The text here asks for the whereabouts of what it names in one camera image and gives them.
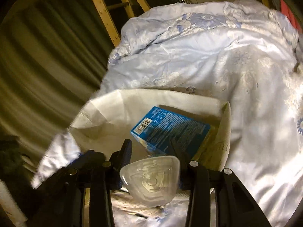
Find white fabric storage basket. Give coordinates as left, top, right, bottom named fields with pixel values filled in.
left=71, top=89, right=231, bottom=171

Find wooden frame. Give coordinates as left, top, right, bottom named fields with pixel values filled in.
left=82, top=0, right=152, bottom=48

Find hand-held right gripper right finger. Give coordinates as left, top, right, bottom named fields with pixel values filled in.
left=170, top=139, right=272, bottom=227

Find clear plastic cup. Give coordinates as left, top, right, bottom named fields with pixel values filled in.
left=119, top=155, right=181, bottom=206

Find coral pink cloth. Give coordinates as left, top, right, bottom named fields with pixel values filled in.
left=279, top=0, right=303, bottom=35

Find olive pleated curtain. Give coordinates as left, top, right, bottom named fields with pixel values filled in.
left=0, top=0, right=114, bottom=152

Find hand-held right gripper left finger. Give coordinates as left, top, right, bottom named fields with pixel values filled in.
left=26, top=139, right=132, bottom=227

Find blue floral blanket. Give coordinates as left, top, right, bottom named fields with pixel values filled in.
left=31, top=0, right=303, bottom=227

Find blue cardboard box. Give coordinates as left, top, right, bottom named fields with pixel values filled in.
left=130, top=106, right=211, bottom=159

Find grey patterned pouch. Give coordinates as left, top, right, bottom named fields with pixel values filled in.
left=111, top=190, right=167, bottom=220

